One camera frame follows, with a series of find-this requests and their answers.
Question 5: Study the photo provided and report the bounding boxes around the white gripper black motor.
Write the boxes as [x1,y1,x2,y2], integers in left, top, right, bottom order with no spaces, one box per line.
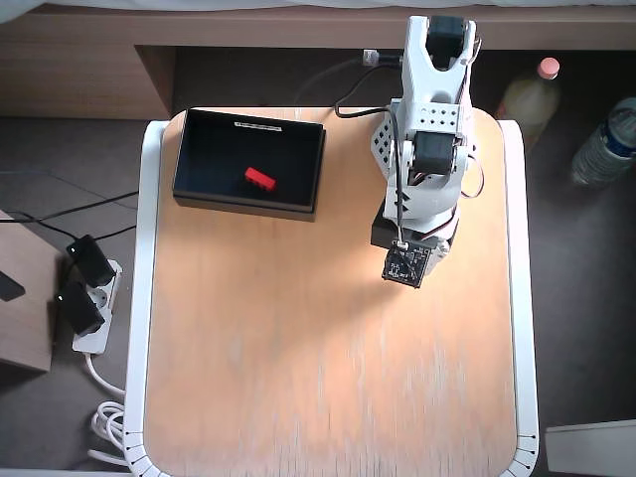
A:
[370,175,462,273]

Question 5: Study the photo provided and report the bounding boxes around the red lego block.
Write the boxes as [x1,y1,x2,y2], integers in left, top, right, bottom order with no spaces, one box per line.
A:
[242,167,279,194]

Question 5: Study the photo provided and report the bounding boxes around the black cardboard box bin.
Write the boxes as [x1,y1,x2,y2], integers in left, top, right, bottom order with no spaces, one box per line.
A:
[172,107,328,224]

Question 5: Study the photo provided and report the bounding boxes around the yellow juice bottle pink cap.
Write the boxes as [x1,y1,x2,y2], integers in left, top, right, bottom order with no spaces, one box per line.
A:
[496,57,562,150]

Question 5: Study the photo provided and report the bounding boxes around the white label strip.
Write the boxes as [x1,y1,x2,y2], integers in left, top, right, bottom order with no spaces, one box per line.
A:
[233,118,283,133]

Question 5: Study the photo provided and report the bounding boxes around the clear plastic water bottle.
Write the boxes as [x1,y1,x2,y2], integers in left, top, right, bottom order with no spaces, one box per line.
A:
[569,96,636,188]

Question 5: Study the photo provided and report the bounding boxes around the white box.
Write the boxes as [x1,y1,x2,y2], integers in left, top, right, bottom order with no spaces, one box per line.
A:
[544,419,636,477]

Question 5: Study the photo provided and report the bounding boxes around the black power adapter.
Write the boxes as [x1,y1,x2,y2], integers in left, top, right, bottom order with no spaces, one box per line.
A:
[54,281,106,337]
[66,235,116,288]

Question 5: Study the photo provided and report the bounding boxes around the white power strip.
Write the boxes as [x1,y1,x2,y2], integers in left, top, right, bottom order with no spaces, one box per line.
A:
[72,257,124,355]

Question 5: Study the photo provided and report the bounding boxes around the brown wooden box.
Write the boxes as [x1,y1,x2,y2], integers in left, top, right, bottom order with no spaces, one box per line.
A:
[0,208,64,374]

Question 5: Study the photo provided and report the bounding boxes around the flat black device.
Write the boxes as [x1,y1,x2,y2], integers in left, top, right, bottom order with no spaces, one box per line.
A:
[0,270,26,303]

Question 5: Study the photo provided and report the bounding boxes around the white bed sheet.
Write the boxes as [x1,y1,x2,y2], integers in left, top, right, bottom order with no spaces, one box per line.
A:
[0,0,636,26]

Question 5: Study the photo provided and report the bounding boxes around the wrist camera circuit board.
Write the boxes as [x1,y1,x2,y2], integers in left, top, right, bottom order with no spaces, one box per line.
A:
[381,239,431,290]

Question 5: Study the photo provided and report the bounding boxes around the black camera cable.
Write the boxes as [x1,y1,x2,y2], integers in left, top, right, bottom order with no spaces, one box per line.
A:
[333,52,412,249]

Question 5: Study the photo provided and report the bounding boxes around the silver usb connector grey cable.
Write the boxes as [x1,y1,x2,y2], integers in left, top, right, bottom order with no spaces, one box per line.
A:
[293,48,380,106]

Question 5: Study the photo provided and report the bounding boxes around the white table frame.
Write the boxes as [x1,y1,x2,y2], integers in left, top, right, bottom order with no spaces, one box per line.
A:
[121,118,541,477]

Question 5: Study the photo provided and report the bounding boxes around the short black power cable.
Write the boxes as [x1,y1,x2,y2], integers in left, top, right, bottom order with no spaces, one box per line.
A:
[96,224,139,244]

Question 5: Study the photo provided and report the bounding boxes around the long black power cable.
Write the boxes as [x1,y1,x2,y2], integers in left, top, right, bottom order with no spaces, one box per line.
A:
[0,191,139,249]

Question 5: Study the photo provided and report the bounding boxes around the white power cable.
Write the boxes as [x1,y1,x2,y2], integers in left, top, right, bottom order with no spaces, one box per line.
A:
[86,351,131,468]

